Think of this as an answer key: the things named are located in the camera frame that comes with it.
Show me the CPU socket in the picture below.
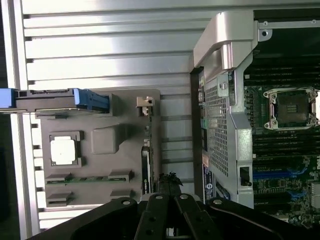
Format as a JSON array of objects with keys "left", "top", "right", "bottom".
[{"left": 263, "top": 86, "right": 320, "bottom": 131}]

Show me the open black PC case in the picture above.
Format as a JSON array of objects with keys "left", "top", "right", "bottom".
[{"left": 189, "top": 9, "right": 320, "bottom": 225}]

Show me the grey plastic parts rack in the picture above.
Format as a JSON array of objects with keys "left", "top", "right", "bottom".
[{"left": 29, "top": 88, "right": 162, "bottom": 208}]

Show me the green motherboard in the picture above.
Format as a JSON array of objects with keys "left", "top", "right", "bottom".
[{"left": 243, "top": 84, "right": 320, "bottom": 225}]

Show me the blue expansion slot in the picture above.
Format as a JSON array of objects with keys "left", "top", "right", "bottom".
[{"left": 252, "top": 169, "right": 310, "bottom": 181}]

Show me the hard disk in blue carrier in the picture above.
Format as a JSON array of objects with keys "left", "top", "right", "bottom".
[{"left": 0, "top": 87, "right": 110, "bottom": 116}]

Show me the green RAM stick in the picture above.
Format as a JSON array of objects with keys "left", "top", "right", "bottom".
[{"left": 46, "top": 176, "right": 111, "bottom": 185}]

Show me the silver CPU chip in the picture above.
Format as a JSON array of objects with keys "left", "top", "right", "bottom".
[{"left": 49, "top": 139, "right": 76, "bottom": 166}]

